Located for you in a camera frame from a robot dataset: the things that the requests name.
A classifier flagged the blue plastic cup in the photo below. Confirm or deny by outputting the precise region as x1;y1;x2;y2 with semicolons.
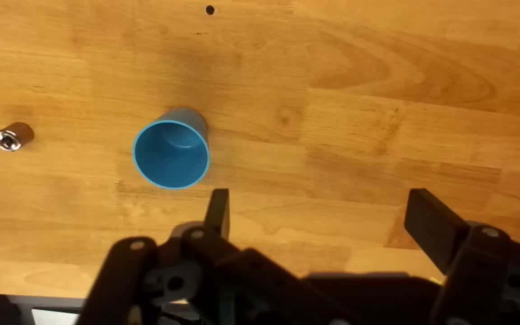
132;107;211;190

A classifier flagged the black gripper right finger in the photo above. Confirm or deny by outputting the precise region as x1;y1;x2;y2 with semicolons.
404;189;520;325

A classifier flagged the small silver metal cylinder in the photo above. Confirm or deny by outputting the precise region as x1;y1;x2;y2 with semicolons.
0;122;34;153

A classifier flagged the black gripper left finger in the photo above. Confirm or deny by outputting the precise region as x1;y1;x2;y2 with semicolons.
74;189;231;325

